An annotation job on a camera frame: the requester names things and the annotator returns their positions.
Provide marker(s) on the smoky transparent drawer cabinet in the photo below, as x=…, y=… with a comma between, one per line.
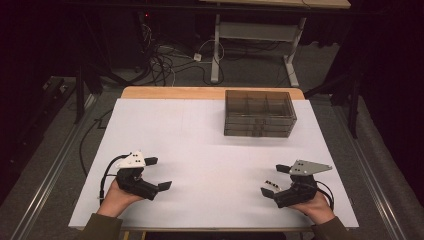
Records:
x=260, y=110

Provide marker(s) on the black metal stand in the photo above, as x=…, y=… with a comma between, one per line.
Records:
x=353, y=113
x=79, y=100

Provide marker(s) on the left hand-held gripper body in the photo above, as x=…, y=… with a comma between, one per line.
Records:
x=133, y=183

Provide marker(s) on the person's left hand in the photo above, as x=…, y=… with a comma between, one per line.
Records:
x=116, y=200

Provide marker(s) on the aluminium floor rail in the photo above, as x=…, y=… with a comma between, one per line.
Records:
x=372, y=176
x=49, y=176

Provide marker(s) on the person's right hand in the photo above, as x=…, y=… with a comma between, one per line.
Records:
x=315, y=210

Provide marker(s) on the white table sheet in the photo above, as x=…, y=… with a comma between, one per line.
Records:
x=200, y=166

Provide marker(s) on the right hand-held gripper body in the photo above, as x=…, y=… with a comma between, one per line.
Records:
x=300, y=193

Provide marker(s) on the white-framed desk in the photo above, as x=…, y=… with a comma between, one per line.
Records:
x=256, y=31

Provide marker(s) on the white power adapter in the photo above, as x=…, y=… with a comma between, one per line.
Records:
x=197, y=57

